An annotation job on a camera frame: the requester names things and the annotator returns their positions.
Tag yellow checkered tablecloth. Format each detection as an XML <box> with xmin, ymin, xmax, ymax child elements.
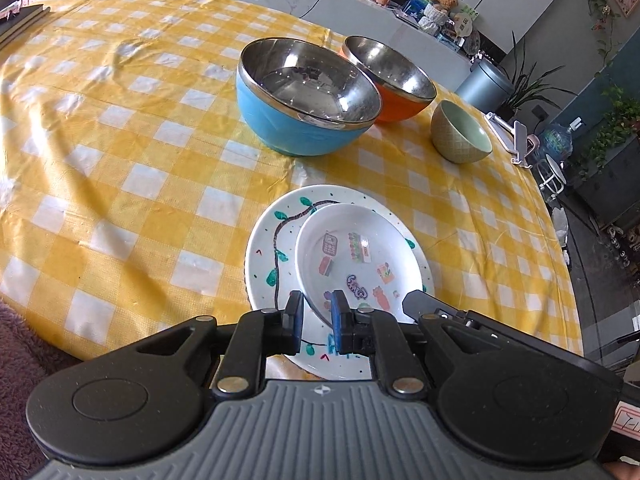
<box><xmin>0</xmin><ymin>0</ymin><xmax>586</xmax><ymax>381</ymax></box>

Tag white round stool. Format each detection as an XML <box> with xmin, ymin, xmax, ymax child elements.
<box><xmin>532</xmin><ymin>152</ymin><xmax>568</xmax><ymax>196</ymax></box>

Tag white marble tv console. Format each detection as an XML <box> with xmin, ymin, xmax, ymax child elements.
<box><xmin>220</xmin><ymin>0</ymin><xmax>511</xmax><ymax>61</ymax></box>

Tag blue water jug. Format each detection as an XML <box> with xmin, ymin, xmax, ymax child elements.
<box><xmin>540</xmin><ymin>117</ymin><xmax>583</xmax><ymax>161</ymax></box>

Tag grey cabinet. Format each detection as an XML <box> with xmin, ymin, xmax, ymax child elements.
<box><xmin>570</xmin><ymin>135</ymin><xmax>640</xmax><ymax>226</ymax></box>

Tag blue steel bowl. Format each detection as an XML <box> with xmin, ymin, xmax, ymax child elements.
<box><xmin>236</xmin><ymin>37</ymin><xmax>383</xmax><ymax>157</ymax></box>

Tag grey-blue trash can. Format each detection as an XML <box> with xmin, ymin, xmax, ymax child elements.
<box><xmin>455</xmin><ymin>57</ymin><xmax>515</xmax><ymax>113</ymax></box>

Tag white phone stand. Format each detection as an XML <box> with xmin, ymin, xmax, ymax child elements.
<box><xmin>484</xmin><ymin>112</ymin><xmax>531</xmax><ymax>167</ymax></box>

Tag white hand-painted plate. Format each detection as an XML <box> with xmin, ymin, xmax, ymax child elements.
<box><xmin>245</xmin><ymin>185</ymin><xmax>435</xmax><ymax>380</ymax></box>

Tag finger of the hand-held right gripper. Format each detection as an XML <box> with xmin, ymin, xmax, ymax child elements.
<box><xmin>401</xmin><ymin>289</ymin><xmax>502</xmax><ymax>342</ymax></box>

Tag small white sticker plate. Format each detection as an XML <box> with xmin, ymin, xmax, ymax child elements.
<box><xmin>294</xmin><ymin>203</ymin><xmax>428</xmax><ymax>328</ymax></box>

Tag hanging vine plant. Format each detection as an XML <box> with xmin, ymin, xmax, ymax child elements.
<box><xmin>585</xmin><ymin>0</ymin><xmax>621</xmax><ymax>66</ymax></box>

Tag potted snake plant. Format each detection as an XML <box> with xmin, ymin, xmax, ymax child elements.
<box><xmin>492</xmin><ymin>30</ymin><xmax>576</xmax><ymax>121</ymax></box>

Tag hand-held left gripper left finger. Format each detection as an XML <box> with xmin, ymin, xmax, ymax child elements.
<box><xmin>134</xmin><ymin>290</ymin><xmax>305</xmax><ymax>397</ymax></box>

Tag black bin with tissues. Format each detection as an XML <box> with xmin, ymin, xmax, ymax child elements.
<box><xmin>550</xmin><ymin>206</ymin><xmax>573</xmax><ymax>266</ymax></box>

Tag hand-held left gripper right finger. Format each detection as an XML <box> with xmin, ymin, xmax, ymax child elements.
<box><xmin>329</xmin><ymin>290</ymin><xmax>503</xmax><ymax>397</ymax></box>

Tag green ceramic bowl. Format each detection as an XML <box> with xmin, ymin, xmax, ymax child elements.
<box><xmin>431</xmin><ymin>100</ymin><xmax>494</xmax><ymax>165</ymax></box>

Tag black notebook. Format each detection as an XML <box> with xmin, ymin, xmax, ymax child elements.
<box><xmin>0</xmin><ymin>4</ymin><xmax>51</xmax><ymax>43</ymax></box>

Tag trailing pothos plant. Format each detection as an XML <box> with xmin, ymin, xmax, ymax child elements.
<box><xmin>575</xmin><ymin>85</ymin><xmax>640</xmax><ymax>181</ymax></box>

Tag orange steel bowl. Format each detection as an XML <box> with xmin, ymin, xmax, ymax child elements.
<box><xmin>341</xmin><ymin>35</ymin><xmax>437</xmax><ymax>125</ymax></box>

